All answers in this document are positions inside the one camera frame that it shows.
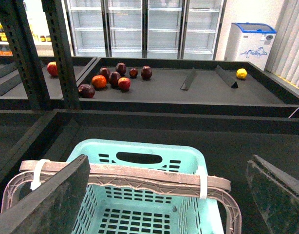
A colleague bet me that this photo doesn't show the white chest freezer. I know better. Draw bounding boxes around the white chest freezer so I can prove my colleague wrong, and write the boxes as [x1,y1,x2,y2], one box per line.
[224,22,277,70]

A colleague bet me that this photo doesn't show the small dark apple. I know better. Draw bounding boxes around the small dark apple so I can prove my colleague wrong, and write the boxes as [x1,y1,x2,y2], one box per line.
[129,68,138,78]

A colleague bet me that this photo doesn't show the dark apple right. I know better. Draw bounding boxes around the dark apple right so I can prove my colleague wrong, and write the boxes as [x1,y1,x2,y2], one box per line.
[141,65,152,80]

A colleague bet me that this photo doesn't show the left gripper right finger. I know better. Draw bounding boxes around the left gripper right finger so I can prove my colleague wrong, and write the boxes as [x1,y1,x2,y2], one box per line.
[246,155,299,234]

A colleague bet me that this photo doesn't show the white zip tie right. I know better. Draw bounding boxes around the white zip tie right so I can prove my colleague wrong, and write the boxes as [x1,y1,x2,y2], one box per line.
[199,175,207,199]

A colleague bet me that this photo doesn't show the white zip tie left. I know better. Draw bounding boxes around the white zip tie left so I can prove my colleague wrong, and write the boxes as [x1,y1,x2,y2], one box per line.
[30,159,50,191]

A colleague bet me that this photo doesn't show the black upper shelf tray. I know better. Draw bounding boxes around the black upper shelf tray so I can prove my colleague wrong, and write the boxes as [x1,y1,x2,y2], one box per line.
[76,58,299,118]

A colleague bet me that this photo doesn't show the black left shelf tray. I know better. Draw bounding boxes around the black left shelf tray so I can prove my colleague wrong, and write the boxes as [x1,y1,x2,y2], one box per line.
[0,55,98,110]

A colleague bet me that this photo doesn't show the light green plastic basket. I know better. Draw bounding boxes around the light green plastic basket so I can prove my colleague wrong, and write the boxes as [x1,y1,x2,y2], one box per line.
[67,139,224,234]

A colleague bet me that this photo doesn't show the red apple far left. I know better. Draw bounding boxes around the red apple far left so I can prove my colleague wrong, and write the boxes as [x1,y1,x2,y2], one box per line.
[47,61,58,77]

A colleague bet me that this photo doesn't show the black rack post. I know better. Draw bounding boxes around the black rack post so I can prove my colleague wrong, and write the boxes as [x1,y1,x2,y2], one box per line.
[0,0,51,110]
[41,0,80,110]

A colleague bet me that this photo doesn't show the black shelf tray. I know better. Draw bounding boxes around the black shelf tray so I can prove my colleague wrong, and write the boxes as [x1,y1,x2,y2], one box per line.
[76,58,299,118]
[0,109,299,234]
[0,55,98,110]

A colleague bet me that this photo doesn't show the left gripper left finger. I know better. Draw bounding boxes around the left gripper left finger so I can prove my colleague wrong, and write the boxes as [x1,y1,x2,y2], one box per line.
[0,155,90,234]

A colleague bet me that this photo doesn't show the dark apple front left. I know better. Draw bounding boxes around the dark apple front left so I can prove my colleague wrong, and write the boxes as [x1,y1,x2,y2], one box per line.
[78,84,95,98]

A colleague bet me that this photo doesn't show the white vertical blinds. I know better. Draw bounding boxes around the white vertical blinds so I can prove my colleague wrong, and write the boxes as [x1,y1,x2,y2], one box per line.
[265,0,299,89]

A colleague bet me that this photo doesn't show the black rack post right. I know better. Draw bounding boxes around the black rack post right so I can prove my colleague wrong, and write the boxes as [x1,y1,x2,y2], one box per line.
[41,0,80,110]

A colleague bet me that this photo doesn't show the black lower shelf tray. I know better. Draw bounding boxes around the black lower shelf tray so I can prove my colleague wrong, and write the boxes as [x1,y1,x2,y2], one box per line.
[0,109,299,234]

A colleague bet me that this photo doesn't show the dark apple back centre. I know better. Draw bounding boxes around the dark apple back centre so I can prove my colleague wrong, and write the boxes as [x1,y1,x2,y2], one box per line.
[115,62,127,77]

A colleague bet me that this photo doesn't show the orange red apple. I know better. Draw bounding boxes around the orange red apple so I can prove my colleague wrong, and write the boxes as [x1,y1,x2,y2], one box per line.
[91,75,107,89]

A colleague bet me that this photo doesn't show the black divider right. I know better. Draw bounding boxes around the black divider right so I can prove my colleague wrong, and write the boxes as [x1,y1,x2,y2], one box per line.
[215,65,238,89]

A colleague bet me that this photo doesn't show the glass door refrigerator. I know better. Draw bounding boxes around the glass door refrigerator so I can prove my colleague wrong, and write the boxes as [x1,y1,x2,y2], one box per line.
[64,0,226,60]

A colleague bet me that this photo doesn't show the black rack post left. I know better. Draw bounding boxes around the black rack post left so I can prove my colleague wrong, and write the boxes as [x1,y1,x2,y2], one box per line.
[0,0,51,110]

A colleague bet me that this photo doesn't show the yellow lemon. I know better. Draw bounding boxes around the yellow lemon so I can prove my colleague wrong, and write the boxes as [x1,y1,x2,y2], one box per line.
[236,68,247,79]

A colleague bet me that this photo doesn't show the black divider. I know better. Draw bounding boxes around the black divider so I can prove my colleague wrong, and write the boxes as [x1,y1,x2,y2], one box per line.
[180,68,196,91]
[215,65,238,89]

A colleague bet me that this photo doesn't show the red yellow apple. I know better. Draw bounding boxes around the red yellow apple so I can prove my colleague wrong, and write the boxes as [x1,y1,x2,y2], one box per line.
[118,78,131,91]

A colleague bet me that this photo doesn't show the dark apple back left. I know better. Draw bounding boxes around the dark apple back left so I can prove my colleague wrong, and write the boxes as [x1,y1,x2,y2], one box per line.
[98,67,111,80]

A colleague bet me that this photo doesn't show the white zip tie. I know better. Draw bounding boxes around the white zip tie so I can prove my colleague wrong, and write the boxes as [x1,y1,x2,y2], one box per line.
[30,159,50,191]
[199,175,207,199]

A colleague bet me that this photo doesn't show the black divider left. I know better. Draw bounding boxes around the black divider left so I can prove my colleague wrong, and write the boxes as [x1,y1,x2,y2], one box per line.
[180,68,196,91]

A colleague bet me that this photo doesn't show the dark apple middle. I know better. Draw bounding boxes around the dark apple middle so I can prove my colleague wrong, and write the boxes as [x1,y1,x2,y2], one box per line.
[109,72,121,87]

